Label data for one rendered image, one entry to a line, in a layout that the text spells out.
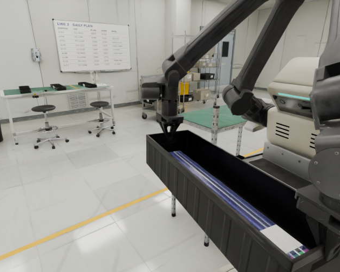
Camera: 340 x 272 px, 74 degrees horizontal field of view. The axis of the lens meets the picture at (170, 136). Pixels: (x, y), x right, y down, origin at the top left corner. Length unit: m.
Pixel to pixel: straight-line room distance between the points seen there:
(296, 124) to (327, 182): 0.52
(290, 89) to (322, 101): 0.38
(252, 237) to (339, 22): 0.35
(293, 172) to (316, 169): 0.53
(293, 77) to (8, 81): 5.50
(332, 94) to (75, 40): 5.79
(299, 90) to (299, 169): 0.25
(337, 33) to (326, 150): 0.20
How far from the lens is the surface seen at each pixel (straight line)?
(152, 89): 0.75
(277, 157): 0.85
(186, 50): 0.71
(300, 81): 0.73
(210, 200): 0.49
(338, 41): 0.41
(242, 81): 0.83
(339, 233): 0.39
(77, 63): 5.96
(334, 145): 0.28
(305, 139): 0.80
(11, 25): 5.81
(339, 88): 0.35
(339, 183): 0.30
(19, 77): 5.80
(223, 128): 1.48
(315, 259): 0.43
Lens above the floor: 1.40
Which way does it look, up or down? 20 degrees down
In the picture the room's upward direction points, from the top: straight up
